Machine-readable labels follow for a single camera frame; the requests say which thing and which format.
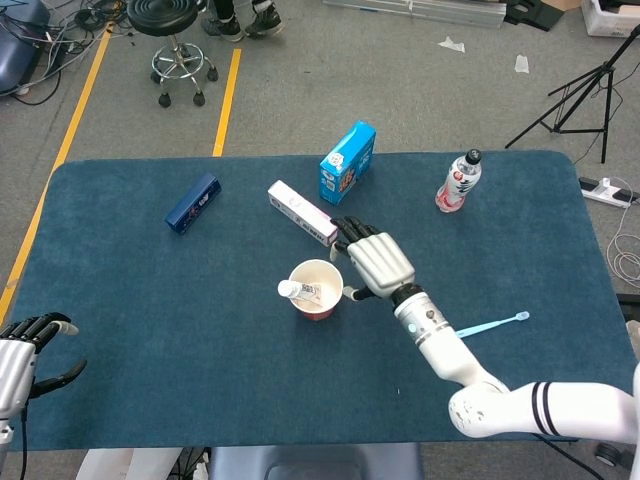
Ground black tripod stand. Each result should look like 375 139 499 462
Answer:
504 24 640 165

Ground person in dark trousers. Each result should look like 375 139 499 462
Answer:
202 0 283 43

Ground white and pink box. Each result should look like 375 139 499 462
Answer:
266 179 341 249

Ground blue grey machine housing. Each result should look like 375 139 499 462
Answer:
0 0 51 96

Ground white power strip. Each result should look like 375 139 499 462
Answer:
578 176 640 209

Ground aluminium profile beams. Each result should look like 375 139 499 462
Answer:
322 0 507 29

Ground black caster wheel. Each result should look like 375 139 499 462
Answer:
594 442 631 469

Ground white robot body cover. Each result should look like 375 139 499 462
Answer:
77 447 181 480

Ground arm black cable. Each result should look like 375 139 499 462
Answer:
532 433 607 480
18 405 30 480

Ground dark blue long box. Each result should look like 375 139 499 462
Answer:
164 172 223 235

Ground light blue cookie box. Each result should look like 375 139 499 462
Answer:
318 119 378 207

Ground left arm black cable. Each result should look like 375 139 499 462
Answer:
18 405 30 480

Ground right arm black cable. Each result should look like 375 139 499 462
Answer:
532 433 607 480

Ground tangle of floor cables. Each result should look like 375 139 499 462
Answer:
14 0 131 106

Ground blue table mat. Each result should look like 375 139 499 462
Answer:
0 149 632 451

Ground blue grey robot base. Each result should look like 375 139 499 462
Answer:
207 442 424 480

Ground light blue toothbrush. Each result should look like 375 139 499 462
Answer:
454 310 530 340

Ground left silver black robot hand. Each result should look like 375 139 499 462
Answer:
0 312 87 417

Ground red paper cup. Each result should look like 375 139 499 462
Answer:
286 258 345 322

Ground plastic drink bottle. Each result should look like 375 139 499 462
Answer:
434 148 484 214

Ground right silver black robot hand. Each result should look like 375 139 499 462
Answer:
329 215 417 303

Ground white toothpaste tube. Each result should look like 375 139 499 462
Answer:
277 279 324 305

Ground black foam insert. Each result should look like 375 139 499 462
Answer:
503 0 554 32

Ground white coiled cable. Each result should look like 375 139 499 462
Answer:
606 202 640 289

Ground white storage box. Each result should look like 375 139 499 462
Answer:
580 0 640 37

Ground black round stool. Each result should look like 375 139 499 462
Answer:
125 0 220 108

